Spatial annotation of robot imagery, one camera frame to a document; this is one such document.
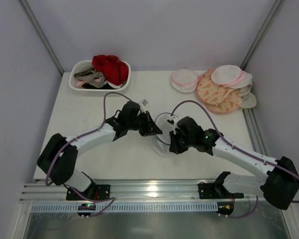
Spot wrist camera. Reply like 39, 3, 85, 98
138, 99, 148, 113
166, 115, 179, 133

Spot white cable duct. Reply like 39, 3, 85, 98
29, 201, 236, 214

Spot red bra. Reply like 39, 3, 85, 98
92, 55, 129, 86

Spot grey bra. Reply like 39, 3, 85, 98
74, 67, 108, 88

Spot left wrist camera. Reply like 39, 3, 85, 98
138, 99, 148, 113

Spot pink trimmed mesh bag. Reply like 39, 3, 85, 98
170, 69, 199, 93

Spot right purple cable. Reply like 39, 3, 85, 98
170, 100, 299, 220

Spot white pink mesh bag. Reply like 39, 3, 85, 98
211, 65, 253, 89

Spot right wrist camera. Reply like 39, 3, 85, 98
166, 115, 179, 133

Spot aluminium mounting rail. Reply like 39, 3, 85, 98
19, 178, 265, 201

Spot beige laundry bag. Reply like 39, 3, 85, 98
238, 85, 257, 109

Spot orange patterned laundry bag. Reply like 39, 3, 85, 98
196, 68, 242, 115

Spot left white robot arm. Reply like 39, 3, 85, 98
37, 101, 162, 202

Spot white plastic basket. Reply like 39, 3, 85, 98
68, 60, 132, 96

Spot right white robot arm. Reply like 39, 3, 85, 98
167, 117, 299, 210

